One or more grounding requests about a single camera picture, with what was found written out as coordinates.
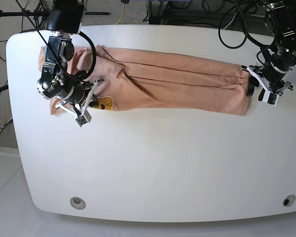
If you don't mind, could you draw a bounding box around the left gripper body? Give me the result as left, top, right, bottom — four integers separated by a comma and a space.
241, 64, 294, 96

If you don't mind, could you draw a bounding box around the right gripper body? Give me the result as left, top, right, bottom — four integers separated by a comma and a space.
55, 78, 105, 118

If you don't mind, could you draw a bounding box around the peach T-shirt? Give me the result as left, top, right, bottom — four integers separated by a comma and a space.
37, 44, 253, 117

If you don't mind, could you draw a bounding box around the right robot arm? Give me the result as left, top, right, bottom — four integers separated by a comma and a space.
37, 0, 104, 125

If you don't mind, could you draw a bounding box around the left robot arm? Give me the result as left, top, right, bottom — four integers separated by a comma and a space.
234, 0, 296, 106

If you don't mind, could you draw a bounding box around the left table grommet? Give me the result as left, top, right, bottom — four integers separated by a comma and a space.
70, 197, 86, 210

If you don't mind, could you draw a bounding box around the table grommet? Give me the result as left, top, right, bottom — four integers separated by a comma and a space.
283, 195, 296, 207
70, 197, 86, 210

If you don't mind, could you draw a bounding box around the right table grommet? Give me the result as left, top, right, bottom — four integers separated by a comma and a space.
283, 195, 296, 207

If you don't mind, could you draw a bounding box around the black tripod stand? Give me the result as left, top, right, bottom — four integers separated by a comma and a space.
0, 10, 44, 17

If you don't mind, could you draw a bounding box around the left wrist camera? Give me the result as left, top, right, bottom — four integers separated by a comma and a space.
262, 91, 280, 106

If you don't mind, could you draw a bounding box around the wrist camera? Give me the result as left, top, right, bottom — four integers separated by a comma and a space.
75, 111, 92, 127
262, 91, 280, 106

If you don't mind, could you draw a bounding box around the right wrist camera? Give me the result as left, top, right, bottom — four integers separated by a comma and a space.
75, 111, 92, 127

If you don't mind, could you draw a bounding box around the yellow cable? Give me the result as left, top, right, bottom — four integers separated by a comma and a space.
114, 0, 127, 26

